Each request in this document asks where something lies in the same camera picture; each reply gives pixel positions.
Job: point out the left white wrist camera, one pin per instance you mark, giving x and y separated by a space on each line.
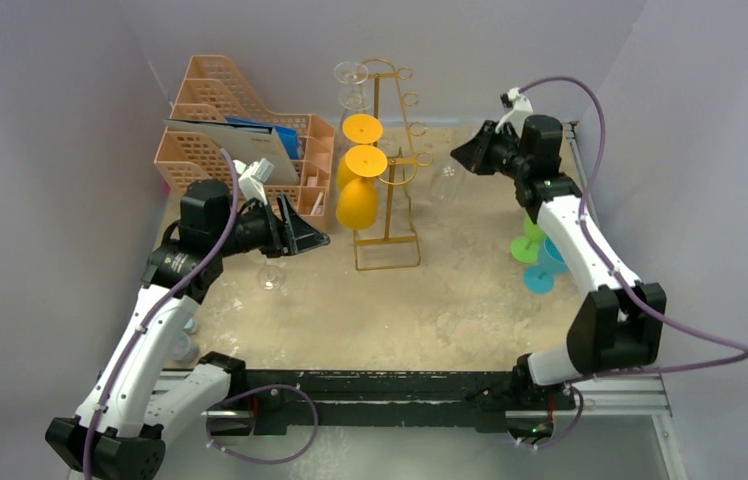
252 178

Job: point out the yellow plastic goblet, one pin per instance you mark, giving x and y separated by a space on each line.
357 207
357 132

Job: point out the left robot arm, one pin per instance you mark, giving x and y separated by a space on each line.
120 431

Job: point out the peach plastic file organizer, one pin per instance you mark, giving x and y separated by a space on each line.
217 113

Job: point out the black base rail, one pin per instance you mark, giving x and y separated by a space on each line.
270 401

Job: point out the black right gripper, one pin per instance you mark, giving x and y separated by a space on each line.
489 149

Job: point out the grey paper folder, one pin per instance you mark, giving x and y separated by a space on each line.
201 142

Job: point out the blue small container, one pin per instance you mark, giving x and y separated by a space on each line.
191 327

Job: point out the blue plastic goblet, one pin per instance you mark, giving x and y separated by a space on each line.
540 278

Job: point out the gold wire wine glass rack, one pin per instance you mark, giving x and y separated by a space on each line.
394 226

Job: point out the green plastic goblet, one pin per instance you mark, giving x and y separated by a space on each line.
525 248

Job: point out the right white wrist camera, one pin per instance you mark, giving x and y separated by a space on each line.
514 101

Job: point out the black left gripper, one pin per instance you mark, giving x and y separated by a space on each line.
299 235

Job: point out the small clear plastic cup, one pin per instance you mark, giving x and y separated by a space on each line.
185 349

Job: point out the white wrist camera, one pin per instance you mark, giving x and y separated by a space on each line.
514 101
252 178

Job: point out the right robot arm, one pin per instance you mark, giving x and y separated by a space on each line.
617 325

